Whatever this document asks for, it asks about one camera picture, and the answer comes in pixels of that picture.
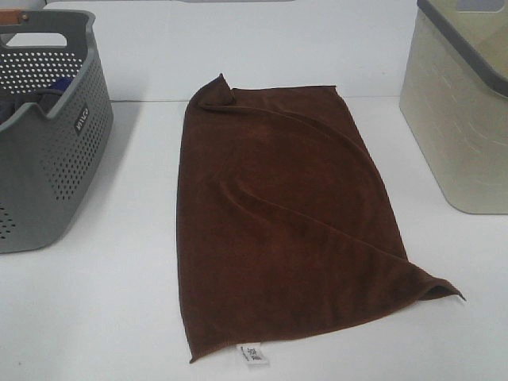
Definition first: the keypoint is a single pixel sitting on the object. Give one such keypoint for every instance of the blue cloth in basket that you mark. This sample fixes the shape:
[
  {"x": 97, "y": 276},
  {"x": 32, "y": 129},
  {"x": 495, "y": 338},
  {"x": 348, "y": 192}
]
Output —
[{"x": 60, "y": 85}]

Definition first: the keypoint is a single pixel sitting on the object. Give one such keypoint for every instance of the brown towel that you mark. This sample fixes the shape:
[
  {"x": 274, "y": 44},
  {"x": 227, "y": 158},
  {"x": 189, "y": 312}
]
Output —
[{"x": 284, "y": 226}]

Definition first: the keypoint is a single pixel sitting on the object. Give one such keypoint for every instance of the grey perforated plastic basket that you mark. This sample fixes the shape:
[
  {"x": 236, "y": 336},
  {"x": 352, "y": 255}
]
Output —
[{"x": 48, "y": 160}]

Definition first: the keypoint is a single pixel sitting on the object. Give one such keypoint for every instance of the white towel label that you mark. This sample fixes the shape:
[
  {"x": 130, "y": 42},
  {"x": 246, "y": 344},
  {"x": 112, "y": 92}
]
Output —
[{"x": 252, "y": 355}]

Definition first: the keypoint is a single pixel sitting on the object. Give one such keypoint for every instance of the beige plastic basket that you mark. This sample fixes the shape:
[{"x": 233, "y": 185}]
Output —
[{"x": 454, "y": 99}]

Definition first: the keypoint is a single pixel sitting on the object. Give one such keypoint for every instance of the grey cloth in basket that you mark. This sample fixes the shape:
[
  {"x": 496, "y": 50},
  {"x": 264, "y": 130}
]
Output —
[{"x": 10, "y": 103}]

